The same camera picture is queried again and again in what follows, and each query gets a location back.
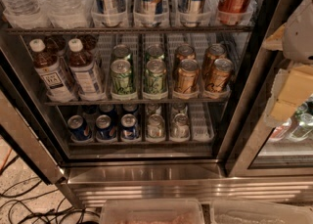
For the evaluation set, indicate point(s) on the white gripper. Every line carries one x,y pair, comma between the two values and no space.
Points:
299,35

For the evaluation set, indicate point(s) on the right front orange can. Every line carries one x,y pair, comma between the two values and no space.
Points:
218,78

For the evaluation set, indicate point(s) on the left front orange can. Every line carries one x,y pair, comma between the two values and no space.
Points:
186,79

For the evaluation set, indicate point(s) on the left rear orange can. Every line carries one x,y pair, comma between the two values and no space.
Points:
182,52

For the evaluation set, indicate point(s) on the right front silver can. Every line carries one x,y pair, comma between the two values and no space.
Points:
180,129

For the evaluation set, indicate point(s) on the right rear green can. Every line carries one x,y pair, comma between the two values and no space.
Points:
155,51

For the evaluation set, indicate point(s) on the green can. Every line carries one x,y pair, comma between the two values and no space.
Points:
123,86
155,86
155,51
122,51

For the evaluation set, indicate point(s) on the right front green can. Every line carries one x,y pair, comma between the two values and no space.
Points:
155,86

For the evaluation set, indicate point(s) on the left front silver can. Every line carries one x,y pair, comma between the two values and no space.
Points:
155,128

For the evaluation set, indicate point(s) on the left front green can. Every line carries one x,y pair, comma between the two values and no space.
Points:
123,86

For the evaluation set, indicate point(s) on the left rear green can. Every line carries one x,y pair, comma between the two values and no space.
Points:
122,51

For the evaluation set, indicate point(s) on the right blue pepsi can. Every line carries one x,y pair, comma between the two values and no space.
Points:
129,127

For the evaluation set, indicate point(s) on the blue pepsi can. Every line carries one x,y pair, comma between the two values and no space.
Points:
129,127
79,129
105,128

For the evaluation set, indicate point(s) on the stainless steel fridge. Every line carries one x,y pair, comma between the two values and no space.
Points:
230,154

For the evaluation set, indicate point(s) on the middle blue pepsi can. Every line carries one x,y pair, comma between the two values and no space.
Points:
105,128

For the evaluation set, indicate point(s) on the left blue pepsi can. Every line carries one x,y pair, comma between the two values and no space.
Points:
79,129

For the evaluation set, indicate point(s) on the open fridge door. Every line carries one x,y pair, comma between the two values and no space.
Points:
21,137

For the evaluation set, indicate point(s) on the right clear plastic bin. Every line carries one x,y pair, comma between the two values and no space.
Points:
244,212

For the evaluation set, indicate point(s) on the clear plastic bin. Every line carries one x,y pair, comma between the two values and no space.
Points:
244,212
154,211

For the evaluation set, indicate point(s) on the right iced tea bottle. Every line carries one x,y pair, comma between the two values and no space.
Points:
85,71

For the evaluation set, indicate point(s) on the iced tea bottle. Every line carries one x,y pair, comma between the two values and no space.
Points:
53,72
85,71

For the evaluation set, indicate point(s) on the left clear plastic bin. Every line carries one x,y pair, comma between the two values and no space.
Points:
154,211

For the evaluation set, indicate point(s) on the right clear water bottle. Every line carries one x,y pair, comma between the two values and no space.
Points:
66,13

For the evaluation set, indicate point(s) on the clear water bottle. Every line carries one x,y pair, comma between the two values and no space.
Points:
25,14
66,13

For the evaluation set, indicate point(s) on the left iced tea bottle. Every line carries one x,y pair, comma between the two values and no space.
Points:
53,72

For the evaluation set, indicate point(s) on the left clear water bottle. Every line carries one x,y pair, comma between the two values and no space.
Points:
25,14

